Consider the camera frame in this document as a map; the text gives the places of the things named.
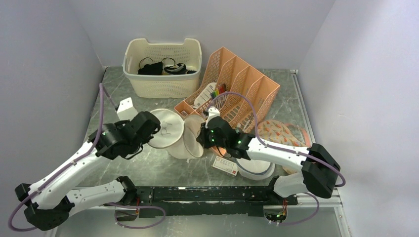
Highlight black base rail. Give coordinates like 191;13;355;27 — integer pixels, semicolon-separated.
116;186;297;218

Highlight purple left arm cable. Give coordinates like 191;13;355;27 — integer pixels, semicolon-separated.
7;83;167;232

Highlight black face mask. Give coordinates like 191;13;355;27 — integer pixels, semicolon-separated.
137;57;163;76

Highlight white red card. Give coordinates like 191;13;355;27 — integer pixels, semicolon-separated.
212;156;238;176

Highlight orange patterned fabric bag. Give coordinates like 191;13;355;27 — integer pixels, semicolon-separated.
255;119;312;176

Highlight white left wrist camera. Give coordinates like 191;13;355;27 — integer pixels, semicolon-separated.
117;97;138;121

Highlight cream plastic laundry basket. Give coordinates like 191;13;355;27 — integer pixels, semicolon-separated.
123;38;202;98

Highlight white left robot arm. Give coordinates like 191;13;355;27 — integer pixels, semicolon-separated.
15;112;161;231

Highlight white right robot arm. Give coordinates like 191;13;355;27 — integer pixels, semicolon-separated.
196;116;340;204

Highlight peach plastic desk organizer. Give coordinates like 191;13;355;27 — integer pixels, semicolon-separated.
174;47;280;133

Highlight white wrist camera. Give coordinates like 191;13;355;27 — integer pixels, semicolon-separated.
117;97;138;121
205;106;220;128

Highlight black white bra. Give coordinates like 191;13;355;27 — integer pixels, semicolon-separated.
164;63;188;75

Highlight white mesh laundry bag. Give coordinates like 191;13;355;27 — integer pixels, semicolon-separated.
148;109;205;159

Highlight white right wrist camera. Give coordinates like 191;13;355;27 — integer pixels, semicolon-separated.
205;106;220;128

